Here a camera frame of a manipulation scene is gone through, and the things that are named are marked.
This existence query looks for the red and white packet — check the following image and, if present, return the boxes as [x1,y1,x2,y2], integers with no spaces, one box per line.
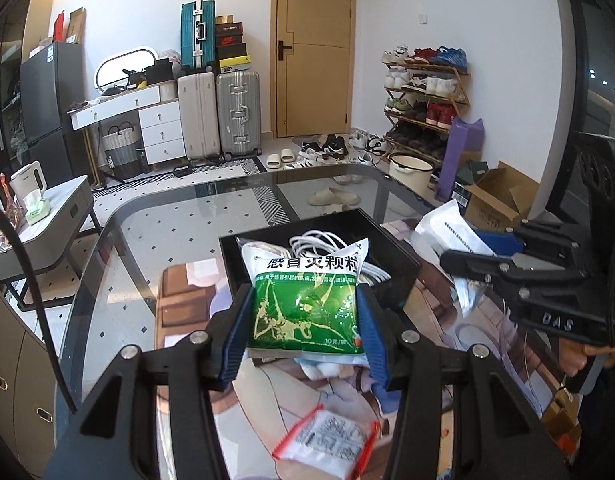
[272,404,381,480]

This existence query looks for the white foil pouch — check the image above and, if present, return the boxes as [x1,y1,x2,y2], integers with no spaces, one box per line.
[413,199,498,261]

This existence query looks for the person's dark clothing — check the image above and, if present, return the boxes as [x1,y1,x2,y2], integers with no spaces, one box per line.
[577,360,615,480]

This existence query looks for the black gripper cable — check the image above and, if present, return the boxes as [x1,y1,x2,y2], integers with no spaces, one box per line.
[0,195,78,413]

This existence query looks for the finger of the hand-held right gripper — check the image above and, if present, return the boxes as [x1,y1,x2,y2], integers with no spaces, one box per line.
[439,249,591,306]
[472,219,581,263]

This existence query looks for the white charging cable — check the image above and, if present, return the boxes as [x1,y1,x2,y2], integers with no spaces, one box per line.
[287,230,391,286]

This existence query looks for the small cardboard box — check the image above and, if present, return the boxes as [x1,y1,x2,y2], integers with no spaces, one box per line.
[540,390,583,456]

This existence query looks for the dark grey fridge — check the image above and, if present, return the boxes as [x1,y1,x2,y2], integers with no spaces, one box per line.
[20,41,90,181]

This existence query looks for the black shoe box red logo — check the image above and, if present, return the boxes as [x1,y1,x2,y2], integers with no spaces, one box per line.
[215,22,245,47]

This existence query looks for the grey side table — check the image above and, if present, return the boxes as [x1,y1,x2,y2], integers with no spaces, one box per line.
[0,175,100,311]

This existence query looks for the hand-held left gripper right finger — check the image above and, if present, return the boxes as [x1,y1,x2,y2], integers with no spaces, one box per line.
[356,290,571,480]

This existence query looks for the purple yoga mat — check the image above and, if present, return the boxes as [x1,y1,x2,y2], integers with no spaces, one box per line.
[435,117,485,203]

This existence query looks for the green medicine packet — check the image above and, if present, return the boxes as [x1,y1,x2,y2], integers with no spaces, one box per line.
[240,236,371,367]

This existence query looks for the dark framed screen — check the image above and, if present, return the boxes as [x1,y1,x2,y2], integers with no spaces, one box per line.
[545,0,615,216]

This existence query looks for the open cardboard box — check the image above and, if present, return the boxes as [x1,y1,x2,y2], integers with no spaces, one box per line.
[465,160,541,233]

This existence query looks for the white electric kettle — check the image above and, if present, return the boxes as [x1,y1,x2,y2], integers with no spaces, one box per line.
[10,161,48,203]

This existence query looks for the tall dark glass cabinet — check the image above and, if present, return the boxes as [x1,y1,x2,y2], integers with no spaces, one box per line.
[0,0,55,161]

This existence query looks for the wooden shoe rack with shoes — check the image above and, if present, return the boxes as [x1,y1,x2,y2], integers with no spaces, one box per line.
[381,45,469,161]

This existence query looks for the person's right hand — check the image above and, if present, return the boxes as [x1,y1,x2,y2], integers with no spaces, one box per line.
[559,320,615,378]

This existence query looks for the beige wooden cabinet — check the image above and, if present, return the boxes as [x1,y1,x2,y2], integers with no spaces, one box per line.
[0,280,55,480]

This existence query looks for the white enamel basin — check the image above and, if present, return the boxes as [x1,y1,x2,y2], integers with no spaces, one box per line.
[389,152,435,191]

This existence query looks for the teal suitcase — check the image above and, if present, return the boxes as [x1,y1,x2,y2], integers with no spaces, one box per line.
[180,1,218,72]

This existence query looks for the scattered sneakers and slippers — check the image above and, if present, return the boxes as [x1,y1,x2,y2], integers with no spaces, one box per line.
[264,127,391,208]

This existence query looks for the white desk with drawers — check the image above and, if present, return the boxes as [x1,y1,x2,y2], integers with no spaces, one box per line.
[70,83,183,166]

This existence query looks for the black bag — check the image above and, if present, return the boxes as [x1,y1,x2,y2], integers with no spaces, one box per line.
[144,58,178,83]

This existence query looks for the silver suitcase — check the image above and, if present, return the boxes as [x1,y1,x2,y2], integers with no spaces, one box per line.
[216,70,263,157]

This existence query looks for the flat cardboard pieces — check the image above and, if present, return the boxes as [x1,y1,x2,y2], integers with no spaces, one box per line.
[67,7,87,45]

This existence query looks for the red snack bag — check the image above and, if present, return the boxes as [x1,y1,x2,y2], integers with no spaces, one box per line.
[0,172,25,226]

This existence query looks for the wooden door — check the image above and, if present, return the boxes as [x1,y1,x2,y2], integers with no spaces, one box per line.
[270,0,357,138]

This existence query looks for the black and yellow shoe box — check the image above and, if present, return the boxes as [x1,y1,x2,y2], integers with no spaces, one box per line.
[218,56,252,74]

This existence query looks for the white suitcase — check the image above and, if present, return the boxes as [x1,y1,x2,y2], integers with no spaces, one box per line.
[177,71,222,161]

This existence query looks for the green tissue box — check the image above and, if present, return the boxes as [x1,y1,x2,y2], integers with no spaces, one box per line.
[24,192,50,226]

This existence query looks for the woven basket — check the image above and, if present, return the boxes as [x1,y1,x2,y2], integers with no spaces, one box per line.
[101,125,140,181]

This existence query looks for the black cardboard box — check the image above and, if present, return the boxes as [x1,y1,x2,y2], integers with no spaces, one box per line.
[218,208,422,306]

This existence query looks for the cartoon printed table mat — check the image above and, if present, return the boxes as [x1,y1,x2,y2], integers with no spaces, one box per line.
[154,210,563,480]

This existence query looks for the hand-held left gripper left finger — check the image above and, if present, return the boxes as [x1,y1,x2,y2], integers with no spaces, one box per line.
[42,284,256,480]

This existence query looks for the oval white mirror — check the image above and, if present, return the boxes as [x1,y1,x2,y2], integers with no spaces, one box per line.
[96,46,159,92]

